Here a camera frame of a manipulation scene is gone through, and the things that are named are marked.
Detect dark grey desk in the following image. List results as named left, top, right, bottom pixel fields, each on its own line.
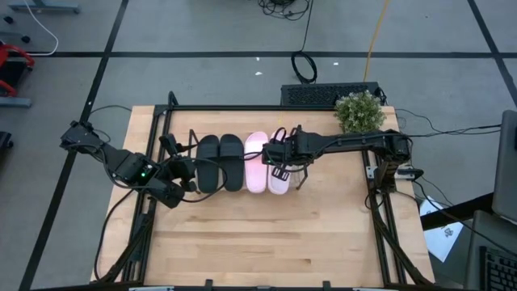
left=419, top=192, right=517, bottom=291

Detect black aluminium rig frame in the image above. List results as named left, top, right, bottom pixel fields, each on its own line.
left=90, top=91, right=436, bottom=291

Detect grey metal base bar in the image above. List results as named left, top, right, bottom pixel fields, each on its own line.
left=0, top=98, right=32, bottom=108

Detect tangled black cables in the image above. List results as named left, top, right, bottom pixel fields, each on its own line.
left=256, top=0, right=312, bottom=22

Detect green potted plant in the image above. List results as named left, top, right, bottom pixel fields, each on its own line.
left=333, top=89, right=387, bottom=135

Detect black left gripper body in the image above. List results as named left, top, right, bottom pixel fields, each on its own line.
left=163, top=155, right=200, bottom=183

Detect yellow hanging cable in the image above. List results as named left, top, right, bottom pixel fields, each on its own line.
left=362, top=0, right=389, bottom=83

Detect grey monitor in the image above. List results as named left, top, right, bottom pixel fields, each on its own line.
left=491, top=109, right=517, bottom=224

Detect black floor cable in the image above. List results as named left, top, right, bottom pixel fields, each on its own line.
left=393, top=108, right=502, bottom=138
left=88, top=104, right=132, bottom=117

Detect pink rubber slide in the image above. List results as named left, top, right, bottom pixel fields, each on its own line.
left=243, top=131, right=271, bottom=195
left=266, top=129, right=292, bottom=196

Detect black coiled hanging cable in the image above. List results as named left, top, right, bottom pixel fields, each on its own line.
left=290, top=0, right=318, bottom=85

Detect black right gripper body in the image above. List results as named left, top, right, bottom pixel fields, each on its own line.
left=261, top=128, right=304, bottom=167

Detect black rubber slide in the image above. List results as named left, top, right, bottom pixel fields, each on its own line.
left=195, top=134, right=221, bottom=194
left=217, top=133, right=246, bottom=192

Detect white paper sheet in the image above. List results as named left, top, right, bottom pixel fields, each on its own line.
left=418, top=196, right=464, bottom=264

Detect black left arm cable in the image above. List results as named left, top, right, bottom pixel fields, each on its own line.
left=177, top=156, right=229, bottom=204

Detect white floor cable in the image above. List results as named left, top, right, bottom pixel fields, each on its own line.
left=23, top=0, right=60, bottom=57

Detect wooden shelf black metal frame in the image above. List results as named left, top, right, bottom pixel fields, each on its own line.
left=187, top=128, right=311, bottom=196

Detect grey desk foot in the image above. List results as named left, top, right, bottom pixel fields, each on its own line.
left=7, top=0, right=81, bottom=14

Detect black keyboard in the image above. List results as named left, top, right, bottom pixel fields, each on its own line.
left=280, top=81, right=383, bottom=108
left=478, top=245, right=517, bottom=291

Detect red cart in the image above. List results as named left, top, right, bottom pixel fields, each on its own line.
left=0, top=43, right=36, bottom=98

